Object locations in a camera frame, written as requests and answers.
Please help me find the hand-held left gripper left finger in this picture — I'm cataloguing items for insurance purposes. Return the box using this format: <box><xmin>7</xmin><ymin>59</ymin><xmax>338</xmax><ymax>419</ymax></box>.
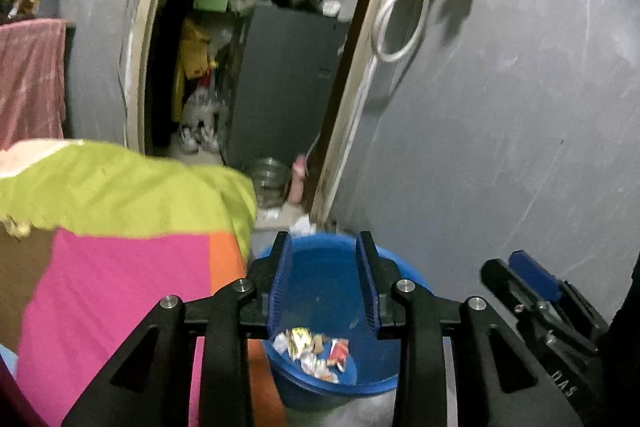
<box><xmin>61</xmin><ymin>231</ymin><xmax>293</xmax><ymax>427</ymax></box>

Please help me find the grey cabinet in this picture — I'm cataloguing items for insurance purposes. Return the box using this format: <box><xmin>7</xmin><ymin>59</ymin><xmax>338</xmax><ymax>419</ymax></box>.
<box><xmin>225</xmin><ymin>2</ymin><xmax>351</xmax><ymax>202</ymax></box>

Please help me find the multicoloured patchwork blanket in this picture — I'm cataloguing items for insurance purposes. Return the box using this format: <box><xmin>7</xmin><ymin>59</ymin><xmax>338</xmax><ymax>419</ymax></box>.
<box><xmin>0</xmin><ymin>139</ymin><xmax>288</xmax><ymax>427</ymax></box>

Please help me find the pink cloth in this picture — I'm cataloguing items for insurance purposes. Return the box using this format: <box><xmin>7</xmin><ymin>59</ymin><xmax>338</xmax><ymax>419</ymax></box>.
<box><xmin>0</xmin><ymin>18</ymin><xmax>68</xmax><ymax>152</ymax></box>

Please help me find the wooden door frame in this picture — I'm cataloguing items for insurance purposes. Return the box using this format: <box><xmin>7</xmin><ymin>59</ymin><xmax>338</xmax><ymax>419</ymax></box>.
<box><xmin>117</xmin><ymin>0</ymin><xmax>416</xmax><ymax>228</ymax></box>

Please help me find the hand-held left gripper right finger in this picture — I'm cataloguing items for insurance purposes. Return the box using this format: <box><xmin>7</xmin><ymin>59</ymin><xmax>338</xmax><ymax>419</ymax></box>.
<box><xmin>355</xmin><ymin>231</ymin><xmax>583</xmax><ymax>427</ymax></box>

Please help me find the steel pot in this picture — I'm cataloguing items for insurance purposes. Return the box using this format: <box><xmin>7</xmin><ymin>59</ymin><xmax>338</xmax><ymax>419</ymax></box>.
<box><xmin>247</xmin><ymin>157</ymin><xmax>292</xmax><ymax>208</ymax></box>

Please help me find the small beige scrap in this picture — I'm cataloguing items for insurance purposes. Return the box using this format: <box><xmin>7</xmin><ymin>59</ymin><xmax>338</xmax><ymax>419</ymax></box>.
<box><xmin>2</xmin><ymin>214</ymin><xmax>32</xmax><ymax>240</ymax></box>

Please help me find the blue plastic basin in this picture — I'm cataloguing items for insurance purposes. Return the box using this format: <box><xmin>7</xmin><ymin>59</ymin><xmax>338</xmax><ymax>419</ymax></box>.
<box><xmin>252</xmin><ymin>232</ymin><xmax>436</xmax><ymax>412</ymax></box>

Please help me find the pink bottle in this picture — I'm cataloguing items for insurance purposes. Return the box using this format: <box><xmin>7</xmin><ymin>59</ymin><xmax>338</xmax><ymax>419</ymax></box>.
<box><xmin>287</xmin><ymin>154</ymin><xmax>312</xmax><ymax>208</ymax></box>

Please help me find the white shoe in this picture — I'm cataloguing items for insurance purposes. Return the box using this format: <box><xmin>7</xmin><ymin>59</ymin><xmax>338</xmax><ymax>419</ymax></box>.
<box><xmin>200</xmin><ymin>124</ymin><xmax>222</xmax><ymax>154</ymax></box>

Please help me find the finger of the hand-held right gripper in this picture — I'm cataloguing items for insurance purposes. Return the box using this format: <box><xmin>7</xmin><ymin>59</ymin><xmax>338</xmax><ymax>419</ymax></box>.
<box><xmin>508</xmin><ymin>250</ymin><xmax>610</xmax><ymax>330</ymax></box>
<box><xmin>480</xmin><ymin>258</ymin><xmax>600</xmax><ymax>358</ymax></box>

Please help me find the yellow bag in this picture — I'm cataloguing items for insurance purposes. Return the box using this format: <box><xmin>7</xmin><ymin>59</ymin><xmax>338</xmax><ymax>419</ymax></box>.
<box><xmin>172</xmin><ymin>19</ymin><xmax>214</xmax><ymax>122</ymax></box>

